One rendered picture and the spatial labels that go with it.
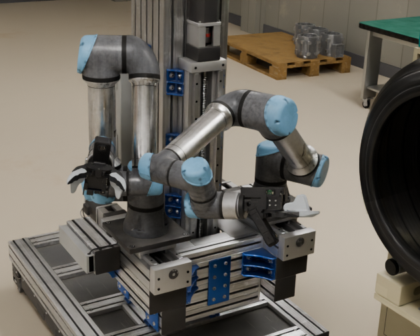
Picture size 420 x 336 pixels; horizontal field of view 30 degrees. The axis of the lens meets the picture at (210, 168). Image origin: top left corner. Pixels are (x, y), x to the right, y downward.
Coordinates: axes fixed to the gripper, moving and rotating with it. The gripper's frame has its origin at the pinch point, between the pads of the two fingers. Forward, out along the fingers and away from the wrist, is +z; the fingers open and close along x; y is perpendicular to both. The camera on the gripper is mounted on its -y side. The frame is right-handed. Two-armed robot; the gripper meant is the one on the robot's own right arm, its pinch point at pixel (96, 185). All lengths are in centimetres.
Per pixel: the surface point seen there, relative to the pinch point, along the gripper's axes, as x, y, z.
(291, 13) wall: -182, 48, -665
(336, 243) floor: -127, 90, -172
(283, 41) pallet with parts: -166, 68, -597
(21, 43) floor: 104, 121, -644
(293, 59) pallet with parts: -163, 69, -522
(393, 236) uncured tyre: -73, -5, 21
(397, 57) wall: -258, 50, -510
